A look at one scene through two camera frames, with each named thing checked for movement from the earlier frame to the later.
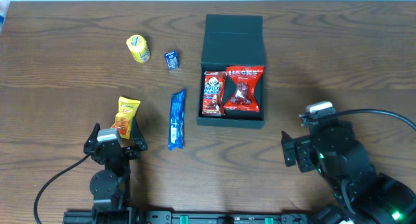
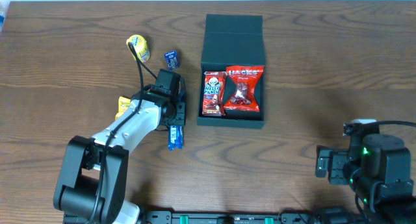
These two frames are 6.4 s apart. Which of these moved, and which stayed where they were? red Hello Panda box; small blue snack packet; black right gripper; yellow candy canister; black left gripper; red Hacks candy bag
Moved: black right gripper; black left gripper
Stayed: red Hello Panda box; yellow candy canister; red Hacks candy bag; small blue snack packet
